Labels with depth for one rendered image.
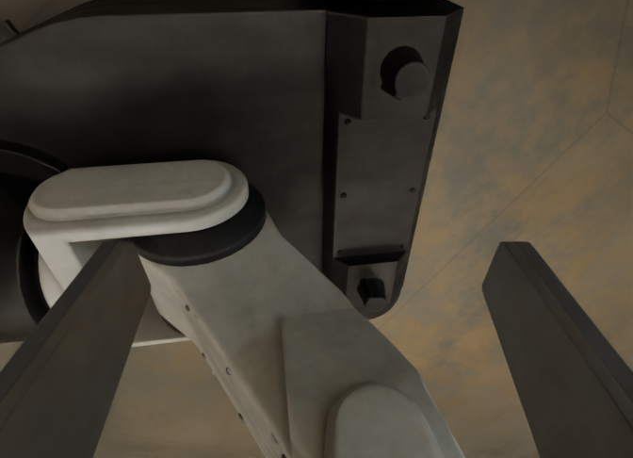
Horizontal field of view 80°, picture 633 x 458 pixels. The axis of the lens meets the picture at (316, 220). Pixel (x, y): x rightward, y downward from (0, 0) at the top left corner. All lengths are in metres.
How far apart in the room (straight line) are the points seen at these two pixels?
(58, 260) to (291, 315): 0.22
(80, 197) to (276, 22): 0.26
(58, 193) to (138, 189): 0.07
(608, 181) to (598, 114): 0.20
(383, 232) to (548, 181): 0.48
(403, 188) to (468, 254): 0.49
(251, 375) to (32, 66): 0.39
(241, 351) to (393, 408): 0.13
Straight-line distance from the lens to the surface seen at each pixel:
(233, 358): 0.31
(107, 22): 0.48
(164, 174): 0.41
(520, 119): 0.83
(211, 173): 0.40
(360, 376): 0.25
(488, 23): 0.72
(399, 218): 0.58
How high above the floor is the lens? 0.61
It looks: 50 degrees down
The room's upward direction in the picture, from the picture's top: 167 degrees clockwise
